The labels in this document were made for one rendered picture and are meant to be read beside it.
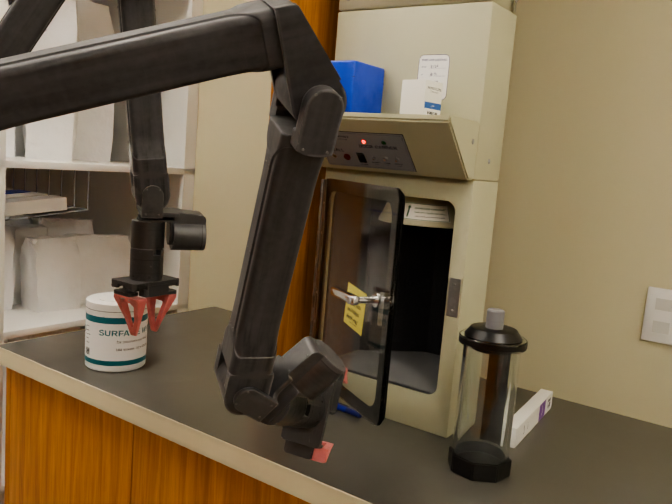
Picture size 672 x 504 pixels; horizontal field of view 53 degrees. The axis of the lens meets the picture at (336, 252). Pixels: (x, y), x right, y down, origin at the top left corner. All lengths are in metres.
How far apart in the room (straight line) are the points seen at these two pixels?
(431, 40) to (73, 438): 1.10
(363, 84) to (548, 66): 0.54
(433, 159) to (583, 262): 0.54
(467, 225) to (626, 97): 0.53
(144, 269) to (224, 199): 0.97
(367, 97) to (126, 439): 0.82
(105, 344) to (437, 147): 0.81
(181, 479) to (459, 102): 0.85
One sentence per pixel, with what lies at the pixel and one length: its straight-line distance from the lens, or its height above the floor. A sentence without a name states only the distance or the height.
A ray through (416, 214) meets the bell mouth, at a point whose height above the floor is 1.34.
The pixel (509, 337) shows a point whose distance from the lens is 1.10.
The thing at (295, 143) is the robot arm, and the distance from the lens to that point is 0.69.
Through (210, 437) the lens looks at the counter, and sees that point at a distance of 1.23.
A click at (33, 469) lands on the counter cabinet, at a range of 1.78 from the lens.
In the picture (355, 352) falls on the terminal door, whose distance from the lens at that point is 1.22.
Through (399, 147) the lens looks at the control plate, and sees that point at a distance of 1.19.
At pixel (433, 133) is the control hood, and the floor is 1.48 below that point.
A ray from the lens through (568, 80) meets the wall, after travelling 1.62.
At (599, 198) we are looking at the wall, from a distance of 1.58.
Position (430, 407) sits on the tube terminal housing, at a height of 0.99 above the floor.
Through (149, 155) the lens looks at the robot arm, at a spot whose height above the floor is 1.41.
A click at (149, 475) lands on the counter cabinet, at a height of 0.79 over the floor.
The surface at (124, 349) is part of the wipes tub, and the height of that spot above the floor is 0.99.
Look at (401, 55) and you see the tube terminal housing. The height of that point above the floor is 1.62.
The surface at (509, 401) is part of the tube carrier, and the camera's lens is 1.13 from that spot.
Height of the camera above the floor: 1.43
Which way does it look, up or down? 8 degrees down
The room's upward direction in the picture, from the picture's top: 5 degrees clockwise
